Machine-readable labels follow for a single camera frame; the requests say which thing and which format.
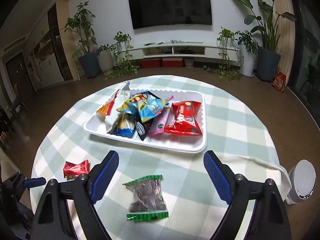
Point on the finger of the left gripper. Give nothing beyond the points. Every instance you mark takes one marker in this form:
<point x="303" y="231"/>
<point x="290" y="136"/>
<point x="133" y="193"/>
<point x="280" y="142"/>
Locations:
<point x="34" y="182"/>

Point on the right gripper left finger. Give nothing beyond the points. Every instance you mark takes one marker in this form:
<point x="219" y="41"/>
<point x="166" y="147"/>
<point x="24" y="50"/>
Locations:
<point x="101" y="175"/>

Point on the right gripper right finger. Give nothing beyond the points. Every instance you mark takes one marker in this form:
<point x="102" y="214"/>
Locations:
<point x="221" y="175"/>

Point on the small red candy packet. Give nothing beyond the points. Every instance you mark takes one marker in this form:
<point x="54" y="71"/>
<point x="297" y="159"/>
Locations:
<point x="71" y="170"/>

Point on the blue roll cake packet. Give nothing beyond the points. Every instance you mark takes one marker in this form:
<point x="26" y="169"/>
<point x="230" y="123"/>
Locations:
<point x="124" y="126"/>

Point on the green clear raisin packet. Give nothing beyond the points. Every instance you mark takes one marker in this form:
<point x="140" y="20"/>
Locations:
<point x="147" y="203"/>

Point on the black snack packet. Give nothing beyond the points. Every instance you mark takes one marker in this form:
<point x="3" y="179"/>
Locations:
<point x="141" y="130"/>

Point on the orange wafer snack packet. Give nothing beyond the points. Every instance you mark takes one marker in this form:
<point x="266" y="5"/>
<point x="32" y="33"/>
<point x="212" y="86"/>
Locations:
<point x="104" y="111"/>

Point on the red snack packet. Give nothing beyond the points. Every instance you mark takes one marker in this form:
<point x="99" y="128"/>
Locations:
<point x="184" y="122"/>

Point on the pink cartoon snack packet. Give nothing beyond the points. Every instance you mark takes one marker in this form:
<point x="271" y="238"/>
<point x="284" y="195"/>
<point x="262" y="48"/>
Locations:
<point x="160" y="121"/>

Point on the white pouch snack bag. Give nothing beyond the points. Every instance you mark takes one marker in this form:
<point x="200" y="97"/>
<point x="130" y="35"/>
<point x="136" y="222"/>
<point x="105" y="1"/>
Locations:
<point x="117" y="101"/>

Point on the colourful cartoon snack bag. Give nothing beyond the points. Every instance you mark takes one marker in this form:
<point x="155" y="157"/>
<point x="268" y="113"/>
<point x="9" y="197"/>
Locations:
<point x="146" y="106"/>

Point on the white plastic tray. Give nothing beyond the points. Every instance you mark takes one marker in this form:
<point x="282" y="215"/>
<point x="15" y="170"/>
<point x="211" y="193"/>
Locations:
<point x="165" y="141"/>

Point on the green checked tablecloth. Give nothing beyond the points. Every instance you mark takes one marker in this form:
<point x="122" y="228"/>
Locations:
<point x="234" y="133"/>

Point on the white cylindrical appliance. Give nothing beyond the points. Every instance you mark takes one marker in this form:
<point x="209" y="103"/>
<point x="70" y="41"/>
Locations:
<point x="303" y="181"/>

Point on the trailing vine plant right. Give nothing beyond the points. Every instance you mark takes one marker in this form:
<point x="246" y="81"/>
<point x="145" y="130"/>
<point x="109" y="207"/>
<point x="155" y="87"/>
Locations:
<point x="225" y="70"/>

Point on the trailing vine plant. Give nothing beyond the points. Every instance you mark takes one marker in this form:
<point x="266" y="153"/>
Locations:
<point x="122" y="58"/>
<point x="225" y="70"/>

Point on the red box on floor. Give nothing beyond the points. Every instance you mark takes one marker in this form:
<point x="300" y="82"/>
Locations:
<point x="279" y="82"/>

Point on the trailing vine plant left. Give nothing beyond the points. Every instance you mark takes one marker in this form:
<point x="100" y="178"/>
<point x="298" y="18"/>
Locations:
<point x="122" y="58"/>

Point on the plant in white ribbed pot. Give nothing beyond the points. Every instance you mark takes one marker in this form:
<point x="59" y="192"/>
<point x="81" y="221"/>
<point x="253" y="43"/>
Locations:
<point x="105" y="59"/>

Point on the red storage box left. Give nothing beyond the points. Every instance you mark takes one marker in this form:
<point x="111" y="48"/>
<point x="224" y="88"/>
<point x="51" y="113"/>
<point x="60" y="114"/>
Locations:
<point x="151" y="63"/>

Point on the red storage box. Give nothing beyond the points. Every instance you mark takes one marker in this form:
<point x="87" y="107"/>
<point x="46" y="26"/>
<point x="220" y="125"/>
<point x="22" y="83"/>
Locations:
<point x="151" y="63"/>
<point x="172" y="62"/>

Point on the tall plant dark pot right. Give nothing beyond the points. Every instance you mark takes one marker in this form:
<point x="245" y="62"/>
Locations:
<point x="272" y="35"/>

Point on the tall plant dark pot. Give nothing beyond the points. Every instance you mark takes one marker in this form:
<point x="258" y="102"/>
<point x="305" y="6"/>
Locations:
<point x="272" y="35"/>
<point x="81" y="24"/>

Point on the red storage box right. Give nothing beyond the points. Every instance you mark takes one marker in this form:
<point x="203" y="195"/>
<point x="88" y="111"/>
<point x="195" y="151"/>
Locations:
<point x="172" y="62"/>

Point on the plant in white pot right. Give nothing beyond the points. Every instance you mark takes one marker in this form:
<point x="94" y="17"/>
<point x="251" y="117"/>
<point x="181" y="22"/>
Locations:
<point x="248" y="49"/>

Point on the white tv cabinet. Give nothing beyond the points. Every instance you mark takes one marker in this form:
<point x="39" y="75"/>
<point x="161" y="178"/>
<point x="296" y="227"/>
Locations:
<point x="186" y="50"/>

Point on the tall plant dark pot left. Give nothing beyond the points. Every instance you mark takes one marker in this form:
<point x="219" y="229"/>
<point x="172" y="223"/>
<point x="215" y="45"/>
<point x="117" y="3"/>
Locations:
<point x="81" y="24"/>

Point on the wall mounted television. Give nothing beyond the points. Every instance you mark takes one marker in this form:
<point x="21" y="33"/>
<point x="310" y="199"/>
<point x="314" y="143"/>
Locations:
<point x="151" y="13"/>

